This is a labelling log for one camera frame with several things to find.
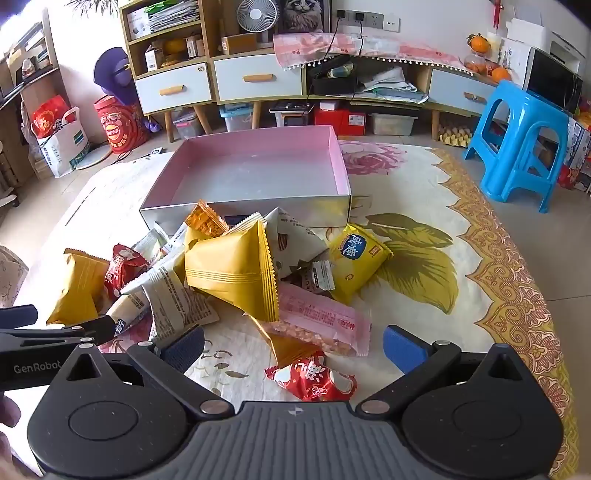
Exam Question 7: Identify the stack of papers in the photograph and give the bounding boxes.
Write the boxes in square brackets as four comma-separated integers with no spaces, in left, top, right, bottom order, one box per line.
[148,0,204,33]

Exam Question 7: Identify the grey wall socket panel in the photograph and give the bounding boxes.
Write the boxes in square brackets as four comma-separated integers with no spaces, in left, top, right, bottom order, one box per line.
[335,9,384,29]

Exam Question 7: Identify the person's left hand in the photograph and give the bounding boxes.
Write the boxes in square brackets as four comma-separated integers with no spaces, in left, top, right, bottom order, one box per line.
[0,396,22,467]

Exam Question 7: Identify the pink cardboard box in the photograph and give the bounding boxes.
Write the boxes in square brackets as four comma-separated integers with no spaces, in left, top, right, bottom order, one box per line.
[139,124,352,230]

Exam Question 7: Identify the golden snack packet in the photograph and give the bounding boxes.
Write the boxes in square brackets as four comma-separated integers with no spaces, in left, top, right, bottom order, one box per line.
[249,318,324,367]

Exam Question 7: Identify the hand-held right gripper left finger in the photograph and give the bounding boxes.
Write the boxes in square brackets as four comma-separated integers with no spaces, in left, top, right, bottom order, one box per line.
[55,324,234,417]

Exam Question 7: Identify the green plant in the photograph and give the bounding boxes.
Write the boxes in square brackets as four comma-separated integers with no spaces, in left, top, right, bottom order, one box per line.
[67,0,121,14]

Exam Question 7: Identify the cluttered storage rack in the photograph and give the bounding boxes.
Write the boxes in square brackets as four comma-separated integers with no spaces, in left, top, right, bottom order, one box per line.
[0,9,63,204]

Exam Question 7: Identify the low wooden cabinet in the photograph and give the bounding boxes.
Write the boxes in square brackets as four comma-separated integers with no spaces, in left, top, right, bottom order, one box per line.
[210,46,499,141]

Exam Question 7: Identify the white nut print packet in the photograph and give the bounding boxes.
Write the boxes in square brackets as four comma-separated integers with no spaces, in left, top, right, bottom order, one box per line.
[265,208,329,280]

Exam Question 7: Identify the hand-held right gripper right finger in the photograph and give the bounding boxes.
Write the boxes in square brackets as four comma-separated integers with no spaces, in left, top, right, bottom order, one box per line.
[355,324,539,417]

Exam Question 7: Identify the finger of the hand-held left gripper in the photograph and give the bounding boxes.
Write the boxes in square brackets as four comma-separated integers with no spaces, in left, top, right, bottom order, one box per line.
[0,305,38,329]
[0,315,116,352]

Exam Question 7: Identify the round white board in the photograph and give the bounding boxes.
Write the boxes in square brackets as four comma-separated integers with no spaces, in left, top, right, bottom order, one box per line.
[69,141,117,172]

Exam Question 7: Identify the clear storage box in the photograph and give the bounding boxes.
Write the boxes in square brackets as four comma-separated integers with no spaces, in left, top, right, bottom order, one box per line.
[173,108,204,139]
[369,112,419,137]

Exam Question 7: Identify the yellow egg tray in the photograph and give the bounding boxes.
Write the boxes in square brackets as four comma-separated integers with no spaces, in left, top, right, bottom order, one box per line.
[438,124,472,148]

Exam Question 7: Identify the red white snack packet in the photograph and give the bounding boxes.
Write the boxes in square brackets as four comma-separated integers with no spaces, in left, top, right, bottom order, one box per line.
[264,352,358,402]

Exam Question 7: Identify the black bag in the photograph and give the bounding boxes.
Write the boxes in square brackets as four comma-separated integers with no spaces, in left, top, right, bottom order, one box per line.
[307,55,361,97]

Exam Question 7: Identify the red cylindrical box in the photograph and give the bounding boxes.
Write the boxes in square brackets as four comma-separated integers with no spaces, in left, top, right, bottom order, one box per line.
[93,95,151,155]

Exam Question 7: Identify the white folded papers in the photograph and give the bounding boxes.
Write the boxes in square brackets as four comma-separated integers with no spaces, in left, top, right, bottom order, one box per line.
[358,67,430,104]

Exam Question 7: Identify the red orange carton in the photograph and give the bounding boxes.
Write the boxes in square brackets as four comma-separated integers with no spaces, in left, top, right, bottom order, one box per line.
[558,115,591,192]

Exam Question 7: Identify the cream white snack packet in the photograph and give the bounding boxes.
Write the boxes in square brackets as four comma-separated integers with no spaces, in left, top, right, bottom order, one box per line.
[104,293,151,334]

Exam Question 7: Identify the small white cabinet drawer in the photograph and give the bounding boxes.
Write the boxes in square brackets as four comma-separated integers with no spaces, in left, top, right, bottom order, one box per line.
[428,68,498,116]

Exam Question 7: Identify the white printed box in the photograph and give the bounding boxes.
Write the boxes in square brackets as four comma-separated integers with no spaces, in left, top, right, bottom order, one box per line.
[501,37,529,88]

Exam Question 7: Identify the white desk fan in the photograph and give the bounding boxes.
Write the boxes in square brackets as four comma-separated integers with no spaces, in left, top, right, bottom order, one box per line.
[237,0,278,48]

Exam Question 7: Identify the yellow snack packet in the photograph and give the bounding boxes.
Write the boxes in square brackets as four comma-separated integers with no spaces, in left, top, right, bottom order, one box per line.
[185,220,281,322]
[46,248,110,326]

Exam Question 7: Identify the yellow packet blue label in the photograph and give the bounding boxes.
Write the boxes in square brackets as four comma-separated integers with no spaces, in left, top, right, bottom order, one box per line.
[327,224,394,305]

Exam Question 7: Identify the white grey printed packet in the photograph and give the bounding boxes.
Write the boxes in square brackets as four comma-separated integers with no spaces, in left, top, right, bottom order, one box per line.
[121,265,220,342]

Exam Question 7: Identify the pink cloth with tassels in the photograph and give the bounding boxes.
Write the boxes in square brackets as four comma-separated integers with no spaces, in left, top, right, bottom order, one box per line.
[273,31,472,72]

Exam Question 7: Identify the blue lid storage box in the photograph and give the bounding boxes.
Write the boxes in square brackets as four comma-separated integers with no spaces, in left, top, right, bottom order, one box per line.
[219,104,254,132]

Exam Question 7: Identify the white patterned cloth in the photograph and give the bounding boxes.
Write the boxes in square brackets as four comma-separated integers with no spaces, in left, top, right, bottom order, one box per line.
[0,246,29,309]

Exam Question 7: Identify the black microwave oven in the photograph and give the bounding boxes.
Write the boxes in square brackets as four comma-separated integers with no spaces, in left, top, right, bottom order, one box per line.
[524,46,585,114]

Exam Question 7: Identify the clear rice cracker packet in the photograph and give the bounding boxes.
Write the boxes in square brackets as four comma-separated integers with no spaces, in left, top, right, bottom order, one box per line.
[134,226,185,268]

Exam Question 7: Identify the white shopping bag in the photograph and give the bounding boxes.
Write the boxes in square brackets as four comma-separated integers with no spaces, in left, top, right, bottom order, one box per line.
[31,107,90,178]

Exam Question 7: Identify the orange snack packet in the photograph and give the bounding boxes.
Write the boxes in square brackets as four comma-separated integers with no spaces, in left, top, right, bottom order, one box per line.
[185,200,230,238]

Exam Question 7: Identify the red shopping bag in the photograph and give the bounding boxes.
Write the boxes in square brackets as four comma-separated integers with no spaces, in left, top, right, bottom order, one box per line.
[31,95,72,139]

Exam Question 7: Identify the clear box black lid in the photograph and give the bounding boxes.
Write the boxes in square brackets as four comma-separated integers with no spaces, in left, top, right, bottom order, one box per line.
[269,100,315,128]

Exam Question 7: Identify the white printer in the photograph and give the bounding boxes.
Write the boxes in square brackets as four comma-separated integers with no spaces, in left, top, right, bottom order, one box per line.
[505,7,587,75]

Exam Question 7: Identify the blue plastic stool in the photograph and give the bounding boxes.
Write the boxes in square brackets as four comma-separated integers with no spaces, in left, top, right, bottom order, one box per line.
[464,79,570,214]

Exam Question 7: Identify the dark red snack packet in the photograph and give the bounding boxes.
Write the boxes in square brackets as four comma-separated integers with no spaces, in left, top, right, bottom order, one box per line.
[104,244,149,298]

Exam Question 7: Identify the tall wooden shelf cabinet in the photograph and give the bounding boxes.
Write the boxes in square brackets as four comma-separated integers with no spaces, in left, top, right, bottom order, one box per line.
[119,0,219,144]

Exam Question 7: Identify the framed cat picture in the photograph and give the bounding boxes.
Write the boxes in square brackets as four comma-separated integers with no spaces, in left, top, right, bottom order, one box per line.
[279,0,331,34]

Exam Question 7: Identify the small silver packet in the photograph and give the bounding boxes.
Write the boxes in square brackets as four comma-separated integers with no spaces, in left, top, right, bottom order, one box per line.
[300,261,335,292]

